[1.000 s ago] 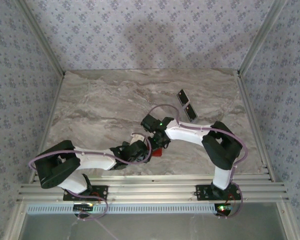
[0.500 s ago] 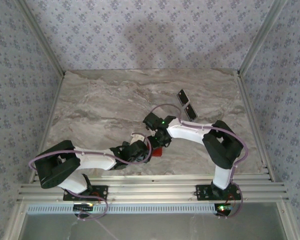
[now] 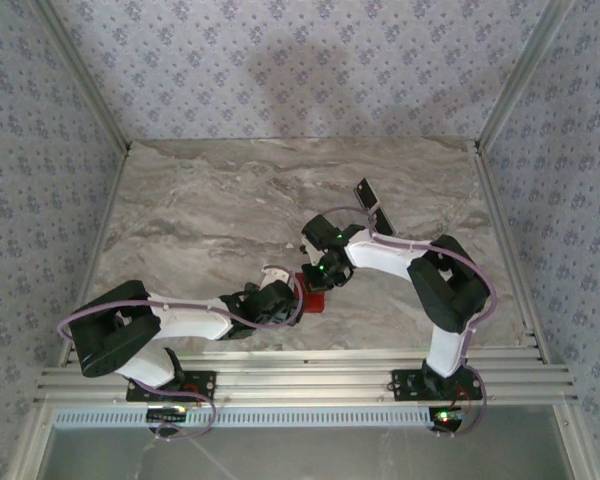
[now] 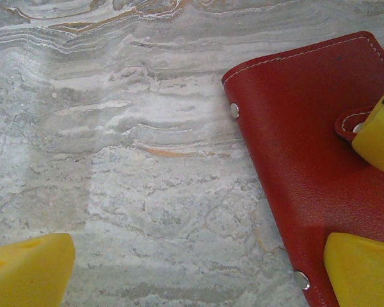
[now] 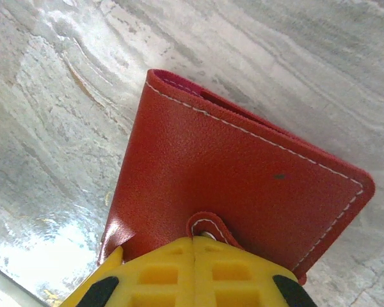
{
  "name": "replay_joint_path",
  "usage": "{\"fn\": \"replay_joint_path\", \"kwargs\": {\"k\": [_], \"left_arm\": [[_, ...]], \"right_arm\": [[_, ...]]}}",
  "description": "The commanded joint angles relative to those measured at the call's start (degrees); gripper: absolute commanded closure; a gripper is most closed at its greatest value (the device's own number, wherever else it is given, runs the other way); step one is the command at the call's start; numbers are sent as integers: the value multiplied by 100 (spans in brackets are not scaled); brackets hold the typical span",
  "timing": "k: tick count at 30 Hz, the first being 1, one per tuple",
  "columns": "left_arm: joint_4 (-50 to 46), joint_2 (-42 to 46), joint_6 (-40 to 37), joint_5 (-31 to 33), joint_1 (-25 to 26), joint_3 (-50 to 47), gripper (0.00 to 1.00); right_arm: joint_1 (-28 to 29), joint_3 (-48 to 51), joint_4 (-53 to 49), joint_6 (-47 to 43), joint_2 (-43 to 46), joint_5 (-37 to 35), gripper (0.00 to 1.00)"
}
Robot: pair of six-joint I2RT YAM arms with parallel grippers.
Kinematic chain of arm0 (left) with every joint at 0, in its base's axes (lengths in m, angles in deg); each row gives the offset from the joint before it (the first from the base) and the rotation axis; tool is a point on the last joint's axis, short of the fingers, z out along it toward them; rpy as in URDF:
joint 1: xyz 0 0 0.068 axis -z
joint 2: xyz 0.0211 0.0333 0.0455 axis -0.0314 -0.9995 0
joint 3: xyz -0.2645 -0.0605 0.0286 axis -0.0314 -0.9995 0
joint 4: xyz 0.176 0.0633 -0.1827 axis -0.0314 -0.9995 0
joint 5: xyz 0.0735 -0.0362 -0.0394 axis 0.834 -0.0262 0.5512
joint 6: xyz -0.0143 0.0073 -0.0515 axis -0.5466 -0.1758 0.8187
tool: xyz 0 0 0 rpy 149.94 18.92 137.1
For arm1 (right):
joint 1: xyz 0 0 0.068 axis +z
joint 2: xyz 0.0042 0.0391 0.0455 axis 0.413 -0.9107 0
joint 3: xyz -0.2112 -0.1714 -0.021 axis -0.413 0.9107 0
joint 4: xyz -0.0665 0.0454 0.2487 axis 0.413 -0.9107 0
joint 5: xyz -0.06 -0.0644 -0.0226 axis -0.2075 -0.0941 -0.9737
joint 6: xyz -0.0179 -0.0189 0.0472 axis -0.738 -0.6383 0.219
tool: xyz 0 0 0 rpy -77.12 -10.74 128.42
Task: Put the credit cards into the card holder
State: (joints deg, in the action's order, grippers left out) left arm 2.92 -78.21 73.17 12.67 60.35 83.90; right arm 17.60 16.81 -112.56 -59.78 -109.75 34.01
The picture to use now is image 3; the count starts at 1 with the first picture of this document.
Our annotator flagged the red leather card holder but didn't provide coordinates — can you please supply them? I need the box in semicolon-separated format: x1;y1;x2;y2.
294;272;328;315

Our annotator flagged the black credit card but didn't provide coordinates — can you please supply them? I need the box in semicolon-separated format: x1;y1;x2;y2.
372;207;397;237

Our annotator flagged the shiny copper credit card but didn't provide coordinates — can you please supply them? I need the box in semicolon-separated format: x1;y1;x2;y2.
354;178;381;211

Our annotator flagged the small circuit board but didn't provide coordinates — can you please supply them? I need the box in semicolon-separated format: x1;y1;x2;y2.
147;407;189;425
428;407;469;432

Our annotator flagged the grey metal sheet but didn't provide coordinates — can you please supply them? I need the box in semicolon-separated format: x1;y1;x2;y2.
42;424;579;480

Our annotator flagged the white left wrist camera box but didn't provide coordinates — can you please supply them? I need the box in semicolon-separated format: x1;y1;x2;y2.
259;263;292;282

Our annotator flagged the aluminium front rail frame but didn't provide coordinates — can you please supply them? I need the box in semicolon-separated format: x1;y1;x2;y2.
32;349;579;405

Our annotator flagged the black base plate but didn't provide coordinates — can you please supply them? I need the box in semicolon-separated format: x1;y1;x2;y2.
390;368;484;401
125;370;217;402

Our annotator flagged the grey slotted cable duct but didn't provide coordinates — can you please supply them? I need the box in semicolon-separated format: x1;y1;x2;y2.
53;405;464;431

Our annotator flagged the purple cable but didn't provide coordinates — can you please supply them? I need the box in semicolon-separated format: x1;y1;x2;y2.
57;274;304;444
322;206;497;440

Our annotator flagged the aluminium side rail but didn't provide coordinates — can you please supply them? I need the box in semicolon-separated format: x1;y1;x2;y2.
473;142;554;364
54;147;131;371

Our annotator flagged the aluminium corner post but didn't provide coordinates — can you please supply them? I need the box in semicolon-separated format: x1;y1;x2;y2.
29;0;134;154
472;0;579;154

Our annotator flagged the aluminium frame leg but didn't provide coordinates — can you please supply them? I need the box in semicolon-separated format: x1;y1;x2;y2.
552;402;599;480
7;402;56;480

